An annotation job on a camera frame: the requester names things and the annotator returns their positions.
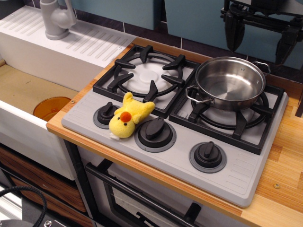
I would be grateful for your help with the black burner grate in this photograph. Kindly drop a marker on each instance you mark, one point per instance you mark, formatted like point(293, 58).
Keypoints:
point(149, 75)
point(250, 130)

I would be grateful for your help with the black right burner grate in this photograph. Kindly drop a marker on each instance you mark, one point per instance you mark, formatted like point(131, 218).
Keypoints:
point(250, 130)

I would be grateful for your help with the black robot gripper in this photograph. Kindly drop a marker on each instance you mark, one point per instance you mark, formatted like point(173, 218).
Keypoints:
point(288, 13)

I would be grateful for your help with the stainless steel pot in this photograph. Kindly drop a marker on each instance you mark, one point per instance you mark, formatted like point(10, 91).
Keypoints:
point(228, 83)

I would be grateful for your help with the large middle black knob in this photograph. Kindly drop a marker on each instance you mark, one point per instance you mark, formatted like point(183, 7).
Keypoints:
point(155, 135)

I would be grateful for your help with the grey toy faucet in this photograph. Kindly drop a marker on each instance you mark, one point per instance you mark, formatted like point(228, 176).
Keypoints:
point(57, 21)

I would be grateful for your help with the yellow stuffed duck toy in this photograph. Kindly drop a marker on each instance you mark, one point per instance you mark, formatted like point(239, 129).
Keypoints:
point(127, 117)

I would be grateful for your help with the white toy sink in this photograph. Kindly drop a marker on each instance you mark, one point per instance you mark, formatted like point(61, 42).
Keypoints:
point(34, 68)

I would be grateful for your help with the right black stove knob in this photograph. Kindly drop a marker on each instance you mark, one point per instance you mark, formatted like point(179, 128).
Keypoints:
point(207, 157)

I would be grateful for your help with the black oven door handle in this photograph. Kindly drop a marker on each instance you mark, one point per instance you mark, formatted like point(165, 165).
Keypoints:
point(100, 172)

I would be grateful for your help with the grey toy stove top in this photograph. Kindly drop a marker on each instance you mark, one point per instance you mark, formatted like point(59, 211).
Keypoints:
point(236, 183)

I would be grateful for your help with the black left burner grate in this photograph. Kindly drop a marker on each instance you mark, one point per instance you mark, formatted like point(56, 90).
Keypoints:
point(149, 75)

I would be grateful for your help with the small left black knob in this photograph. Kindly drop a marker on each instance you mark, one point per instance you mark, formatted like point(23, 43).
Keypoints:
point(104, 114)

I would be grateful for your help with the wooden drawer front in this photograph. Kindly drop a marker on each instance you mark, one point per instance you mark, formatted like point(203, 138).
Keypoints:
point(62, 195)

